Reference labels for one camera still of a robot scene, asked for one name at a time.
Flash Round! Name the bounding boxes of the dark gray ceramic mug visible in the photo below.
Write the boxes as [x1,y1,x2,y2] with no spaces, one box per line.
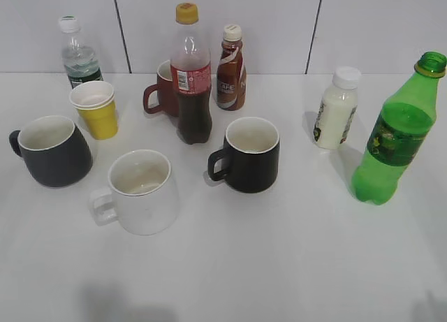
[9,115,93,188]

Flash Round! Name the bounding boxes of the green sprite bottle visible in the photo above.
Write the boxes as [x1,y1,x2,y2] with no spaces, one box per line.
[351,51,446,205]

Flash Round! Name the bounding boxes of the yellow paper cup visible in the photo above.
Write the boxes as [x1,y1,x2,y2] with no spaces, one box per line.
[69,80,118,140]

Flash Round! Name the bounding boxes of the black ceramic mug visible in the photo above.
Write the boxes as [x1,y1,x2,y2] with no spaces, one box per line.
[207,117,280,193]

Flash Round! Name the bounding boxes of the brown coffee drink bottle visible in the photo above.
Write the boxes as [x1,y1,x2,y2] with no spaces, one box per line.
[216,24,247,111]

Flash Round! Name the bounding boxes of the red ceramic mug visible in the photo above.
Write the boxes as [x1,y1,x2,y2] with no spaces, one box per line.
[142,60,179,117]

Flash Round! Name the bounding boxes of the cola bottle yellow cap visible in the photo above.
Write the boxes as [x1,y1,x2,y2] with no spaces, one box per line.
[170,2,212,145]

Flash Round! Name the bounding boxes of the white ceramic mug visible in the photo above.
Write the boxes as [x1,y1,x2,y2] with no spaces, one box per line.
[89,149,180,235]

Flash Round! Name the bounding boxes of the white milk bottle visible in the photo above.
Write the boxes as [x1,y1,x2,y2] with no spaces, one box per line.
[313,66,361,150]

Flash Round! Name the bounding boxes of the clear water bottle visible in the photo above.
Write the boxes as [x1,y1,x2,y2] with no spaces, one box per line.
[58,15,103,89]

